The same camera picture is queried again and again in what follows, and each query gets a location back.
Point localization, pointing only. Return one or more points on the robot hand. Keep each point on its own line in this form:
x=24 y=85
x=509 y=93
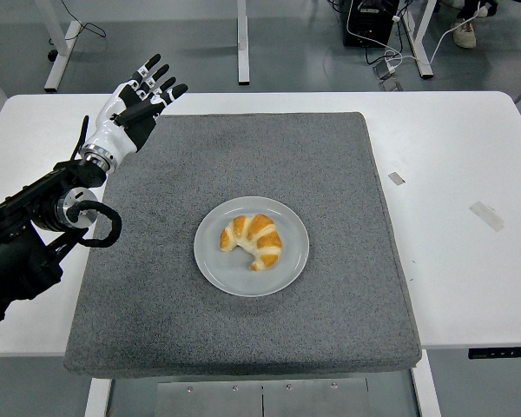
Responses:
x=113 y=130

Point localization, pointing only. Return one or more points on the croissant bread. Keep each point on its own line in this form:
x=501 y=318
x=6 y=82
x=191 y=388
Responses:
x=260 y=234

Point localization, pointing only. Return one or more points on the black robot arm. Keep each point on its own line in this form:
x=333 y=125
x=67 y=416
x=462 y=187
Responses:
x=13 y=260

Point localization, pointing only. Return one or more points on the pale grey round plate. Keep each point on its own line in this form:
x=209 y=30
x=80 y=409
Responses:
x=217 y=269

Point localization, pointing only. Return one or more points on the grey metal plate with screws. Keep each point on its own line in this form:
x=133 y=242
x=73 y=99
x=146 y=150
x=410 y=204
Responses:
x=208 y=399

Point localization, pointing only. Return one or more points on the white background table leg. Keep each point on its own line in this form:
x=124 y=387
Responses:
x=422 y=52
x=242 y=43
x=65 y=48

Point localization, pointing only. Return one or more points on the grey felt mat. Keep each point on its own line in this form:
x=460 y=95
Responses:
x=286 y=152

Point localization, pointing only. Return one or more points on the grey power adapter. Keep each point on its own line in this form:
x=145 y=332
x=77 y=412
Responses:
x=384 y=71
x=391 y=85

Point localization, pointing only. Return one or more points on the black equipment box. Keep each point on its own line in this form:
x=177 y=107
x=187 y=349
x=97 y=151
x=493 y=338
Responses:
x=369 y=21

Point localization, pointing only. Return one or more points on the small clear tape piece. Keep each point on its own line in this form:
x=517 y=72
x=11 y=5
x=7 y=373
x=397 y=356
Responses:
x=396 y=178

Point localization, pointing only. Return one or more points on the person's foot in beige shoe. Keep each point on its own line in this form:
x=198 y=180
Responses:
x=464 y=35

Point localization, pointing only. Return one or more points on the person's leg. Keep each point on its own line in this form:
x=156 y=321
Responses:
x=471 y=8

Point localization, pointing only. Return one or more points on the long clear tape piece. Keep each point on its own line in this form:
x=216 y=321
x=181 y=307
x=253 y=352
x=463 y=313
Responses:
x=486 y=216

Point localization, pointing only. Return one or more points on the black table control panel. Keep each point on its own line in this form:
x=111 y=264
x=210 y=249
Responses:
x=503 y=353

